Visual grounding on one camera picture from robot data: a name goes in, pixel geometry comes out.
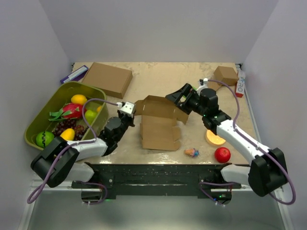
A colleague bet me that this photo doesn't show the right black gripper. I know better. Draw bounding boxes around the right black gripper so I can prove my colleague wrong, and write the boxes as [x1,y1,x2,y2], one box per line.
[165,83,207,117]

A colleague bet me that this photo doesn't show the brown cardboard box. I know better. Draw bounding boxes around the brown cardboard box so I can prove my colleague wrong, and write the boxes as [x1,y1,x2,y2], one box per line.
[135,95,188,151]

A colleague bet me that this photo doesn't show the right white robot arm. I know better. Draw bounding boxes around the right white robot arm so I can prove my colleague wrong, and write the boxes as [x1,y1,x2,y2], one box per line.
[166,83,289,196]

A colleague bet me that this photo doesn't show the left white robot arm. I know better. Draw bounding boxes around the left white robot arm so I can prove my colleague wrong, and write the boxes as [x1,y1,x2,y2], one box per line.
[31,110,135,188]

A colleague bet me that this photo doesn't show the flat small cardboard box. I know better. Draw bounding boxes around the flat small cardboard box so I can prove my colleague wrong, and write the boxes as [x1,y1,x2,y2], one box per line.
[207,81,221,91]

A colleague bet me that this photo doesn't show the large flat cardboard box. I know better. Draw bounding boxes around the large flat cardboard box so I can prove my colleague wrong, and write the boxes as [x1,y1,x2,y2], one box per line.
[82,62,133,99]

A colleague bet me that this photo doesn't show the small cardboard cube box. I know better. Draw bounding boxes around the small cardboard cube box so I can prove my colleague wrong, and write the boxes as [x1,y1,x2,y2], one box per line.
[213,66,238,86]

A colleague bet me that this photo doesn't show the red white box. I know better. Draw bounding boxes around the red white box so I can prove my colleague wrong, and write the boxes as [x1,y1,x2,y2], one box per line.
[235,70,246,98]

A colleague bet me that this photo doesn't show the purple white box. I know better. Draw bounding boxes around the purple white box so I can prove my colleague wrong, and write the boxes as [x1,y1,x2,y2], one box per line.
[60,65,89,84]

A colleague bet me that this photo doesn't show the green pear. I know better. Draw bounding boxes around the green pear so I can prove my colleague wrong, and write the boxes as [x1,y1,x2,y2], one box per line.
[84,110,97,125]

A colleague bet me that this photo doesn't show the olive green plastic bin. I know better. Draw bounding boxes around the olive green plastic bin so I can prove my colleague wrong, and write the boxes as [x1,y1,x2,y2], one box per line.
[24,81,109,150]

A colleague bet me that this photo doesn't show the dark purple grapes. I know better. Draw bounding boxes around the dark purple grapes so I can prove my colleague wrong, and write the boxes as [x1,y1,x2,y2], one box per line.
[52,119,88,141]

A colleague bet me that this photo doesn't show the yellow lemon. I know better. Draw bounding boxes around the yellow lemon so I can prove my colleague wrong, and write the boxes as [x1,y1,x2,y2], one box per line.
[71,94,88,105]

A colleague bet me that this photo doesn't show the yellow mango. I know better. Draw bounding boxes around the yellow mango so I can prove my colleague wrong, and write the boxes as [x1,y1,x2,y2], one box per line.
[60,128,75,141]

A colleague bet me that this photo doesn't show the red dragon fruit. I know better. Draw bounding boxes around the red dragon fruit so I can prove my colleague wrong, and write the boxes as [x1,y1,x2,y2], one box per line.
[48,103,83,121]

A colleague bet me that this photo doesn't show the small colourful toy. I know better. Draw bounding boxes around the small colourful toy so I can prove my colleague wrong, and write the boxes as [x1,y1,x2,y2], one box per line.
[184,149,199,157]

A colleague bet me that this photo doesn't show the red apple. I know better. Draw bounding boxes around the red apple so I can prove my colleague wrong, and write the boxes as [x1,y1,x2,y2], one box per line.
[214,147,231,163]

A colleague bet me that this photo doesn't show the green round fruit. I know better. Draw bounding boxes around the green round fruit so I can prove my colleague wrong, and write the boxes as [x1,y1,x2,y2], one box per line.
[35,131,55,148]

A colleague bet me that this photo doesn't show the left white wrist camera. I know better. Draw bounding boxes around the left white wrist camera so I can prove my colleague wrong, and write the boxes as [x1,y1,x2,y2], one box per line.
[117,102,135,118]

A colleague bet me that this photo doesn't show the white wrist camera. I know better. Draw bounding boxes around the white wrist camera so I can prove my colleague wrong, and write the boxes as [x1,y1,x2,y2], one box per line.
[199,78,209,88]
[117,102,135,118]

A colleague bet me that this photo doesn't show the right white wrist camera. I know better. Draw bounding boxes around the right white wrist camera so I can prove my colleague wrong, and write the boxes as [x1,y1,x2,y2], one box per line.
[199,78,209,88]

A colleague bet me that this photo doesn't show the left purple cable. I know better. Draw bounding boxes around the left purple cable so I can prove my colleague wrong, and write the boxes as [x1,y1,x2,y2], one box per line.
[26,98,120,205]

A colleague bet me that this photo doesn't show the purple cable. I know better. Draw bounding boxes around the purple cable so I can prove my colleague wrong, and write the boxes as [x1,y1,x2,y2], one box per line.
[26,98,120,205]
[198,80,297,207]

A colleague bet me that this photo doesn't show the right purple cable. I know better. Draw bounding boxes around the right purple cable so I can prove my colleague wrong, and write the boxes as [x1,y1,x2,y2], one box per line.
[198,80,297,207]

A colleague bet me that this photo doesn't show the black base frame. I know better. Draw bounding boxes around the black base frame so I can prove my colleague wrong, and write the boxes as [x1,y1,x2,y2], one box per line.
[71,164,242,204]

